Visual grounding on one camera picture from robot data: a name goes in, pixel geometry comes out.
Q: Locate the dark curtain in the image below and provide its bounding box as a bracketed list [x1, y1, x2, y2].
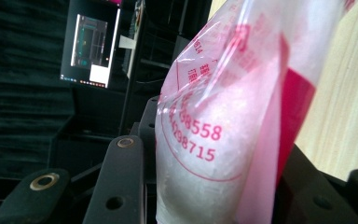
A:
[0, 0, 76, 224]

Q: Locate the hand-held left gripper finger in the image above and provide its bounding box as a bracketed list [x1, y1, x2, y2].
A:
[130, 95, 160, 185]

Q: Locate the black metal rack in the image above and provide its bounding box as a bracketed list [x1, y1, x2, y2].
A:
[117, 0, 213, 138]

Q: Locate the clear pink-printed plastic bag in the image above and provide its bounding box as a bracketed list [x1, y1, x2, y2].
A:
[154, 0, 357, 224]

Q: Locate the computer monitor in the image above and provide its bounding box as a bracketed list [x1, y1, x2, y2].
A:
[59, 0, 123, 90]

